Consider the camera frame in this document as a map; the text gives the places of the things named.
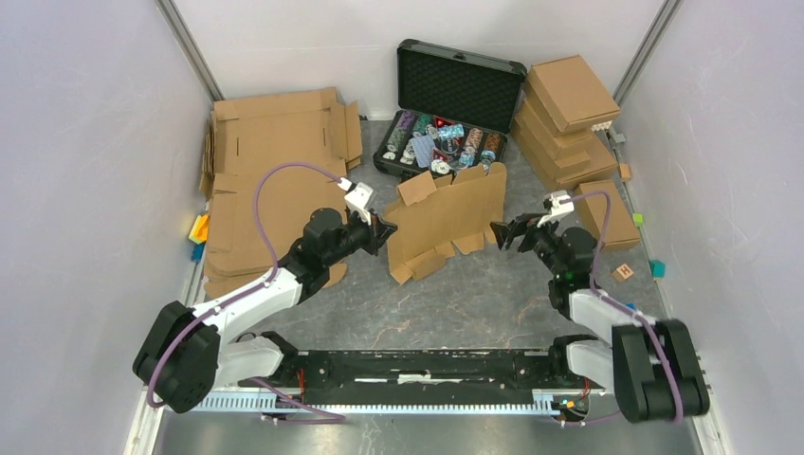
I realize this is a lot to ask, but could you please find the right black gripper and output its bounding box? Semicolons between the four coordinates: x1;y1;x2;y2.
488;210;564;278

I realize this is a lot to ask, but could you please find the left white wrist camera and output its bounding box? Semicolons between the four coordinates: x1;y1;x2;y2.
337;177;375;226

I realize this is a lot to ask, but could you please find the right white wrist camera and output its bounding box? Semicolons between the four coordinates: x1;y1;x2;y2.
537;191;575;228

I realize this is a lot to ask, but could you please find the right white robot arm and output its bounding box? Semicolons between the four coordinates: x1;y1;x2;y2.
490;213;711;424

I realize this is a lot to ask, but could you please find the blue block at left wall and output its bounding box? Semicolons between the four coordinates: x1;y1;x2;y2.
191;243;206;264

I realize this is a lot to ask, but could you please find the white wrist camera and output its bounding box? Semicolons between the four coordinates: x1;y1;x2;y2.
537;191;575;228
337;177;375;226

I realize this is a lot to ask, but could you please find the yellow orange block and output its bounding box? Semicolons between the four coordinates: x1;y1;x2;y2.
188;214;209;245

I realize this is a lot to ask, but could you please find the small wooden cube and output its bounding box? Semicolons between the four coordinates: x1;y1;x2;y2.
618;163;632;183

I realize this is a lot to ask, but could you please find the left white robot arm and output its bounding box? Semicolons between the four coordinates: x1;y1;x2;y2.
133;208;398;413

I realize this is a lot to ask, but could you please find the stack of flat cardboard sheets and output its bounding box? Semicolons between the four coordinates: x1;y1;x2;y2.
199;87;363;299

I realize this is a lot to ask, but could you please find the wooden letter H block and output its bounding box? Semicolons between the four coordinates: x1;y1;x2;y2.
612;264;634;282

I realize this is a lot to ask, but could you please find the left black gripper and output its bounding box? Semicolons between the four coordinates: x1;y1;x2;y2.
323;208;397;267

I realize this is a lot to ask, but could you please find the large bottom cardboard box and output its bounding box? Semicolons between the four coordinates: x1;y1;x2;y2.
511;121;618;191

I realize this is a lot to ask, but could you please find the teal block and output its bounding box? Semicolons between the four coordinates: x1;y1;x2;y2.
649;259;666;280

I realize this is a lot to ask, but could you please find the small folded cardboard box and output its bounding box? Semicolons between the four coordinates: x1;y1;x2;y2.
572;180;643;255

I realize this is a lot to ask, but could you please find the black poker chip case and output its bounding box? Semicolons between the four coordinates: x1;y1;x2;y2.
373;39;527;180

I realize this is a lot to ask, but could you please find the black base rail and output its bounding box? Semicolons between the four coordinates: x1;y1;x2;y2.
237;349;608;407

